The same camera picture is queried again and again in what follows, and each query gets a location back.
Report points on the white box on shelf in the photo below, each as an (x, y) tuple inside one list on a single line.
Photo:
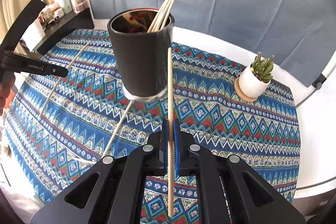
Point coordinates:
[(33, 35)]

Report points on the black side shelf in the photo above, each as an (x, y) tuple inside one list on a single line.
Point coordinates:
[(64, 26)]

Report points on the black cylindrical utensil holder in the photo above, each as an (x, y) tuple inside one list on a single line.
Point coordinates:
[(141, 56)]

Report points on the white pot succulent plant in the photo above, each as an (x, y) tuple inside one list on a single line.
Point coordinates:
[(256, 77)]

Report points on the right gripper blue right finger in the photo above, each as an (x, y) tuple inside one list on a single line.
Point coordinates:
[(176, 131)]

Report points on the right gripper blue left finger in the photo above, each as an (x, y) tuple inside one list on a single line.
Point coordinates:
[(164, 144)]

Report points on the person's left hand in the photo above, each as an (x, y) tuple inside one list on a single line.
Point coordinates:
[(5, 92)]

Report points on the round wooden coaster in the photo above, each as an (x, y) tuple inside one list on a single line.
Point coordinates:
[(241, 94)]

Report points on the pink glass jar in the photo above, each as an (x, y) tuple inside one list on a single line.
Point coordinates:
[(79, 5)]

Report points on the blue patterned tablecloth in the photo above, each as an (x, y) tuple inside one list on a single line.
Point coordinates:
[(56, 128)]

